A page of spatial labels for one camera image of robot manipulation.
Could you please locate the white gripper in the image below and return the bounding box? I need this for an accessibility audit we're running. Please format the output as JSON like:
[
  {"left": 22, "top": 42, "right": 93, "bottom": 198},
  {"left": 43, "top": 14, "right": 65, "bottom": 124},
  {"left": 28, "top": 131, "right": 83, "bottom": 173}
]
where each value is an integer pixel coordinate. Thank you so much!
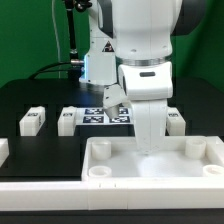
[{"left": 103, "top": 62, "right": 173, "bottom": 154}]

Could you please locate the white desk top tray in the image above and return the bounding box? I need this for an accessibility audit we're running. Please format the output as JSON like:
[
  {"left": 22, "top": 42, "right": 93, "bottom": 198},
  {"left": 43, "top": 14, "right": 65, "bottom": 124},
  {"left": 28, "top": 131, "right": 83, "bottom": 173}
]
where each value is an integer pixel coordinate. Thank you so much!
[{"left": 81, "top": 136, "right": 224, "bottom": 181}]

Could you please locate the fiducial marker sheet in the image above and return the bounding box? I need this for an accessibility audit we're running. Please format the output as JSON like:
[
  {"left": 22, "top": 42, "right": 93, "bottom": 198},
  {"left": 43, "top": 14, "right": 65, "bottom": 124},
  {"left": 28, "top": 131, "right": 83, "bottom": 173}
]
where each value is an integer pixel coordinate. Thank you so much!
[{"left": 76, "top": 107, "right": 133, "bottom": 125}]

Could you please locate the white left obstacle block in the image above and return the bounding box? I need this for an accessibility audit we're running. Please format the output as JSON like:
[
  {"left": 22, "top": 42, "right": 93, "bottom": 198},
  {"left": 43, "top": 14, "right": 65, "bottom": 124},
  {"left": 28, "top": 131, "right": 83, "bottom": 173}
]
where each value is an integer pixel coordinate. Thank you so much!
[{"left": 0, "top": 138, "right": 9, "bottom": 167}]

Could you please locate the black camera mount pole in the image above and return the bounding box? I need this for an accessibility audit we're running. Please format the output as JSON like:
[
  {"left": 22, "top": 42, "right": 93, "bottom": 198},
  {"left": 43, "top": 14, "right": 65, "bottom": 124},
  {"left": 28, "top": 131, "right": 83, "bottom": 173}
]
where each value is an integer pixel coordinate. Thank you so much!
[{"left": 63, "top": 0, "right": 92, "bottom": 82}]

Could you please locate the black cable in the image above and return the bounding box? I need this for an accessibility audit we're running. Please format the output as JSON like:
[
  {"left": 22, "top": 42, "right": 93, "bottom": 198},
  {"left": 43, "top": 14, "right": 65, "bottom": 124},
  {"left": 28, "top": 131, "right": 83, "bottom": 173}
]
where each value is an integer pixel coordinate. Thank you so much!
[{"left": 28, "top": 62, "right": 83, "bottom": 80}]

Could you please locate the white front obstacle rail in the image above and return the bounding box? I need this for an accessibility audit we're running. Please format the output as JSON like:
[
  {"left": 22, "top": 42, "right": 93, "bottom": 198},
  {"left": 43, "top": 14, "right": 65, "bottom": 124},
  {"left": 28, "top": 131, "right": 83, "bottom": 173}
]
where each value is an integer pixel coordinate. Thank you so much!
[{"left": 0, "top": 178, "right": 224, "bottom": 211}]

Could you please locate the white cable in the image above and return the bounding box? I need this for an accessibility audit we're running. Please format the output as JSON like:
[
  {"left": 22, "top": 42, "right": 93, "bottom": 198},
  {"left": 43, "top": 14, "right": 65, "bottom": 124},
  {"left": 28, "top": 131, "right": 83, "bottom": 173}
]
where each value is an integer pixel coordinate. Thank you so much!
[{"left": 50, "top": 0, "right": 63, "bottom": 79}]

